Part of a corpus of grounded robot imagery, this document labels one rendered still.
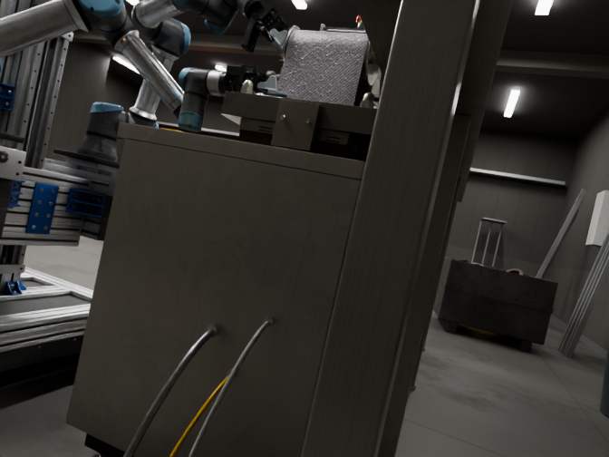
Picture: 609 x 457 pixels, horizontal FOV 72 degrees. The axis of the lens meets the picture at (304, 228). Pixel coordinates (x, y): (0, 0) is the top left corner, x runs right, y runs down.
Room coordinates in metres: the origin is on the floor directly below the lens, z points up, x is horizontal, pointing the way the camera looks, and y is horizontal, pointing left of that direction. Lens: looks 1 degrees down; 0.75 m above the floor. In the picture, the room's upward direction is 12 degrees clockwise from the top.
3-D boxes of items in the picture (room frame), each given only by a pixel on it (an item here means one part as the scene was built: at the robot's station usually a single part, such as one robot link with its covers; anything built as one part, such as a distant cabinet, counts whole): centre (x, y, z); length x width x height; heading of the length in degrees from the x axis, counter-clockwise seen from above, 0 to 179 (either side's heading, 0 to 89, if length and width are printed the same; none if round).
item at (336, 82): (1.20, 0.05, 1.11); 0.23 x 0.01 x 0.18; 71
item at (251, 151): (2.18, -0.20, 0.88); 2.52 x 0.66 x 0.04; 161
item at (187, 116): (1.35, 0.43, 1.01); 0.11 x 0.08 x 0.11; 17
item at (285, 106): (0.99, 0.07, 0.97); 0.10 x 0.03 x 0.11; 71
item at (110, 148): (1.74, 0.90, 0.87); 0.15 x 0.15 x 0.10
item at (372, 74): (1.22, -0.09, 1.25); 0.15 x 0.01 x 0.15; 161
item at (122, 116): (1.74, 0.90, 0.98); 0.13 x 0.12 x 0.14; 135
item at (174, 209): (2.17, -0.21, 0.43); 2.52 x 0.64 x 0.86; 161
